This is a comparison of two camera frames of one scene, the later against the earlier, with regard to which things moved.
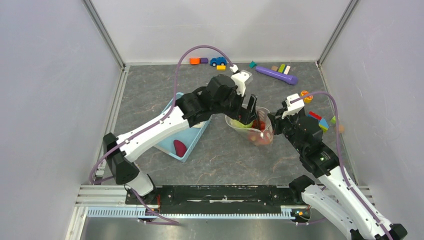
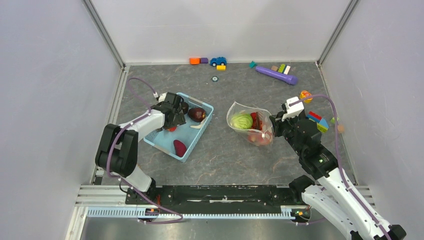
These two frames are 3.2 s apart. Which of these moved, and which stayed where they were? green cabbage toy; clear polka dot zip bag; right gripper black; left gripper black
Moved: left gripper black
Stayed: clear polka dot zip bag; right gripper black; green cabbage toy
